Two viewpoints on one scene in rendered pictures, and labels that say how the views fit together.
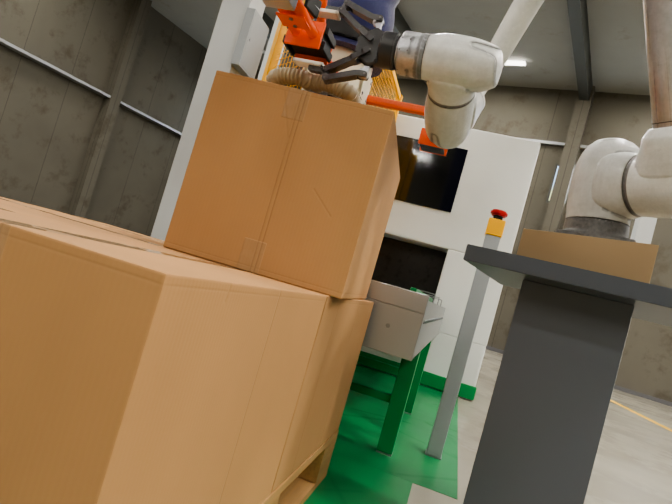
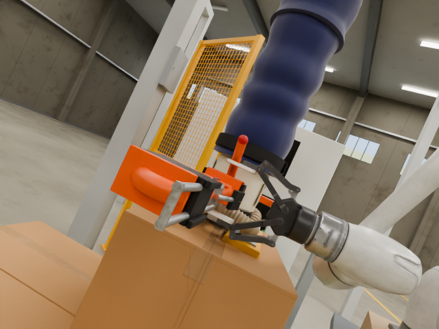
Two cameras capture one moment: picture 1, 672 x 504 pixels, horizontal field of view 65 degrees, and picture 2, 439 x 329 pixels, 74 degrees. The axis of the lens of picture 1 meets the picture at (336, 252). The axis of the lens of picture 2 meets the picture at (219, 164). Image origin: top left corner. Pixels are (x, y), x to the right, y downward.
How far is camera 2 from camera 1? 78 cm
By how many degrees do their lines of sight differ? 4
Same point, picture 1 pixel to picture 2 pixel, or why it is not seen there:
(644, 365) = not seen: hidden behind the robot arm
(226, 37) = (157, 63)
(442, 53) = (362, 261)
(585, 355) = not seen: outside the picture
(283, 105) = (186, 263)
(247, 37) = (172, 66)
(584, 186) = (430, 312)
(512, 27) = (413, 198)
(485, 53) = (409, 273)
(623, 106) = (381, 104)
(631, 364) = not seen: hidden behind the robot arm
